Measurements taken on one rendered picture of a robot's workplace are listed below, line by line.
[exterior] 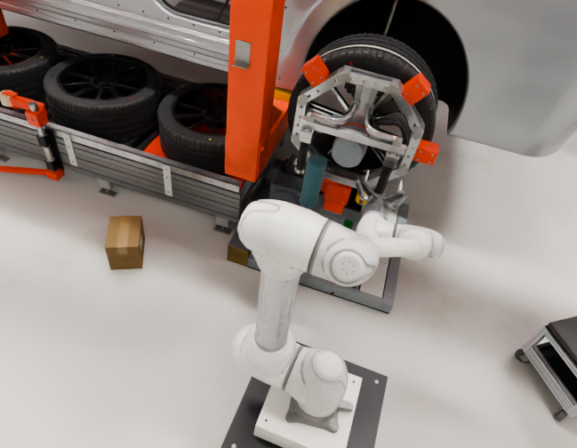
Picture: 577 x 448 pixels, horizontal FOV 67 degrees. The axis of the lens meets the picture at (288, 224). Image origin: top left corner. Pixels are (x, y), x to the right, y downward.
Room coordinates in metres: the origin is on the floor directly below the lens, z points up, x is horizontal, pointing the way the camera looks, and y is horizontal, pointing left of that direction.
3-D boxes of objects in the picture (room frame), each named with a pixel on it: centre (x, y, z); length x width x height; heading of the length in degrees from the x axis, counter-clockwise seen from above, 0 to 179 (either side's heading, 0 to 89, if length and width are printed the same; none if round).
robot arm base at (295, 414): (0.64, -0.23, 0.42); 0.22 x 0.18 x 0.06; 87
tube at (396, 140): (1.51, -0.29, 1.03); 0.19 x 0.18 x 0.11; 170
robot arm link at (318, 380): (0.64, -0.19, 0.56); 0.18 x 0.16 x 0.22; 74
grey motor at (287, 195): (1.91, 0.01, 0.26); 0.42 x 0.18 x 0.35; 170
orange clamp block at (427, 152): (1.60, -0.53, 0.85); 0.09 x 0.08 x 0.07; 80
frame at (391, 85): (1.65, -0.21, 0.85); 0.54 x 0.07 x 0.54; 80
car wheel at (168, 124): (2.16, 0.53, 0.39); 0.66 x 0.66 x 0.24
